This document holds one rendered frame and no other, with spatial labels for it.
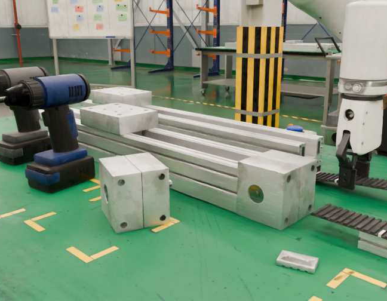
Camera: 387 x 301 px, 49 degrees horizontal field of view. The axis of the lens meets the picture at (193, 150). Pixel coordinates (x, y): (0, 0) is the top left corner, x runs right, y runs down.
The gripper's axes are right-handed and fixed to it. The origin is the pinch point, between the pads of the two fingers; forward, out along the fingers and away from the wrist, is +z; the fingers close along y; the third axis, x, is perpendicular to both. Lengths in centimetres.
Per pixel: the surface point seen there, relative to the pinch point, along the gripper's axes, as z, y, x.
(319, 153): -1.7, 3.5, 9.4
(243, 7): -46, 256, 229
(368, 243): 2.1, -21.1, -11.9
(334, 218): -0.2, -21.1, -6.7
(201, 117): -5.1, 2.4, 42.7
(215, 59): 42, 700, 657
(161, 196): -1.8, -35.6, 15.4
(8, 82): -16, -37, 65
